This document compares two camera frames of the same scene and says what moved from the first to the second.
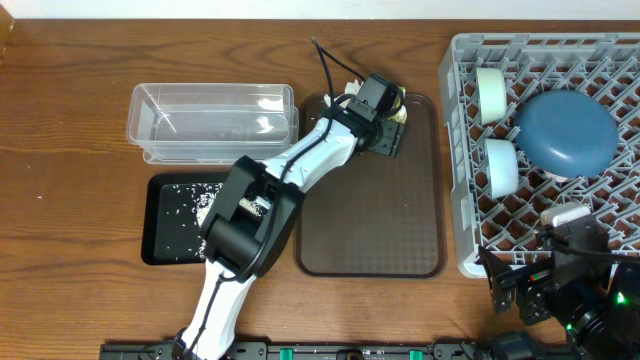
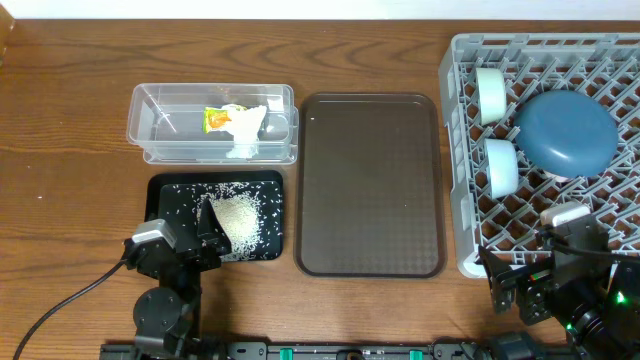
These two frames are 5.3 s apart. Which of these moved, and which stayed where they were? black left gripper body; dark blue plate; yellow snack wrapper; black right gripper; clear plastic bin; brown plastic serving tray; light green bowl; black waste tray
Moved: yellow snack wrapper; black left gripper body
Stayed: light green bowl; brown plastic serving tray; clear plastic bin; black waste tray; black right gripper; dark blue plate
